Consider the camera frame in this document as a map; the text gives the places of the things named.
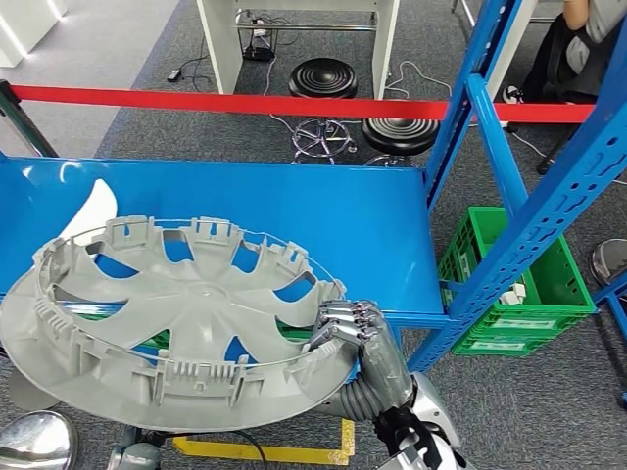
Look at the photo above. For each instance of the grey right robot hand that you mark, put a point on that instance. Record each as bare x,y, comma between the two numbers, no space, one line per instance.
387,370

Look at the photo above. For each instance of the grey plastic wheel cover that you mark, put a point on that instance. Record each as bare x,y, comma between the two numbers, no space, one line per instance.
196,311

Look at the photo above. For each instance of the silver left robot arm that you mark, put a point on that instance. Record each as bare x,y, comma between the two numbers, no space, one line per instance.
140,459

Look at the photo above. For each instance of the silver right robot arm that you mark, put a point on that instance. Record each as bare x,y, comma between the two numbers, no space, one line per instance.
362,399

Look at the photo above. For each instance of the blue metal shelf rack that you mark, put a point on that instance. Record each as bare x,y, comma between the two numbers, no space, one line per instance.
343,227

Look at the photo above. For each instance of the white curved plastic part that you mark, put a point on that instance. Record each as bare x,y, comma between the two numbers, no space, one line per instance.
95,207

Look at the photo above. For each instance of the green plastic crate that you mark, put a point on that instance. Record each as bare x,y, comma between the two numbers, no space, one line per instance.
294,332
463,345
568,285

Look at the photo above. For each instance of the black round stool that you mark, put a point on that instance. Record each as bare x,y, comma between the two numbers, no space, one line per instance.
323,78
400,133

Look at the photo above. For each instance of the chrome round base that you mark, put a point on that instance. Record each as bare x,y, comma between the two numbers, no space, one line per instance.
610,259

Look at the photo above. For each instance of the black box under desk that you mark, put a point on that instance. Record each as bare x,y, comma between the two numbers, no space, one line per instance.
258,54

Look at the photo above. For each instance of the person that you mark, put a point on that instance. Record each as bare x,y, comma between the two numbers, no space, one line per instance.
544,65

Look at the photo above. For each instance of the red barrier belt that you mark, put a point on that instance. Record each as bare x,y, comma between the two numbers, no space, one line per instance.
196,100

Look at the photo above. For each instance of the white desk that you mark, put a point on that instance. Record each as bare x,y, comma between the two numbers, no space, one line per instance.
215,42

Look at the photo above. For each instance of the black power adapter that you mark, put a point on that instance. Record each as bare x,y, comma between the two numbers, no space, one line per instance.
174,76

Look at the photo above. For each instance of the chrome dome barrier base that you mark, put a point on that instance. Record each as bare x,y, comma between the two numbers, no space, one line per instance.
34,444

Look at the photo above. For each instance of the blue metal frame with casters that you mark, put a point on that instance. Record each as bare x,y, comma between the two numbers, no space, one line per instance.
619,321

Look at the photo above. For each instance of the black post with flat base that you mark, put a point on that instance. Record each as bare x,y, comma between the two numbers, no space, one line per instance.
29,396

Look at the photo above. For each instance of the dark barrier post with belt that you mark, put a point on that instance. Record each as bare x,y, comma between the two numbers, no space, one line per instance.
27,123

